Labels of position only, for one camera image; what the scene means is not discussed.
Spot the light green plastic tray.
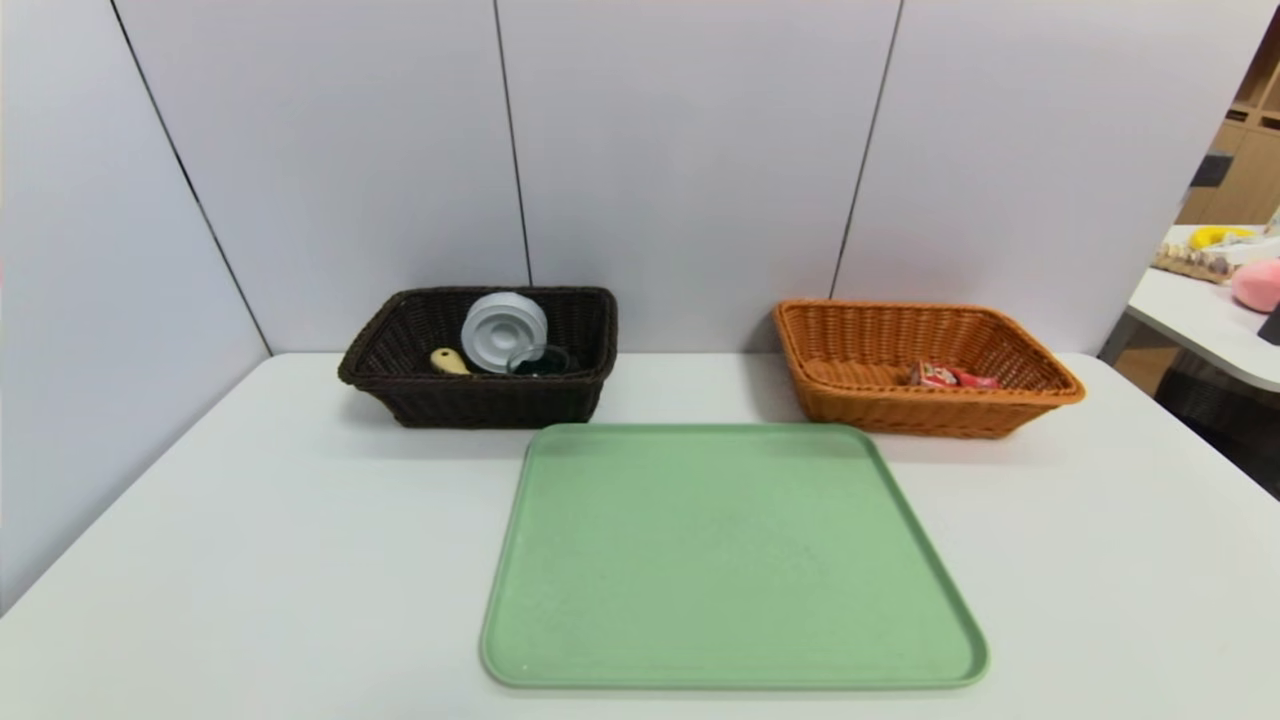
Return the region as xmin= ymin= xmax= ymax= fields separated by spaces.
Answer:
xmin=480 ymin=423 xmax=990 ymax=690

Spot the pink plush toy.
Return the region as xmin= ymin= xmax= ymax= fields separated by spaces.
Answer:
xmin=1230 ymin=259 xmax=1280 ymax=313

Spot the dark brown wicker basket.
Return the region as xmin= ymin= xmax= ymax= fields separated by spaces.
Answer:
xmin=337 ymin=286 xmax=618 ymax=429

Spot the wooden board with items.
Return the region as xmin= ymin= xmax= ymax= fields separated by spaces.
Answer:
xmin=1152 ymin=243 xmax=1239 ymax=285

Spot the orange wicker basket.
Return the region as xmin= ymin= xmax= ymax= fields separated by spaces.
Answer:
xmin=773 ymin=299 xmax=1087 ymax=439

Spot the white translucent plastic container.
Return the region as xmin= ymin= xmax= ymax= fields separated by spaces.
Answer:
xmin=461 ymin=291 xmax=550 ymax=375

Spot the wooden shelf unit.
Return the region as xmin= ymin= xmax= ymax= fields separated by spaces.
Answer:
xmin=1175 ymin=20 xmax=1280 ymax=225

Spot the white background table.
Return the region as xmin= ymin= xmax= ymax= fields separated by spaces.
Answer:
xmin=1100 ymin=224 xmax=1280 ymax=393

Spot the red snack box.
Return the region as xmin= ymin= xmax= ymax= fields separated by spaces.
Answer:
xmin=908 ymin=360 xmax=1001 ymax=391

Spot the dark woven chair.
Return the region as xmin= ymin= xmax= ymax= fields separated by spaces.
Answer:
xmin=1155 ymin=365 xmax=1280 ymax=496

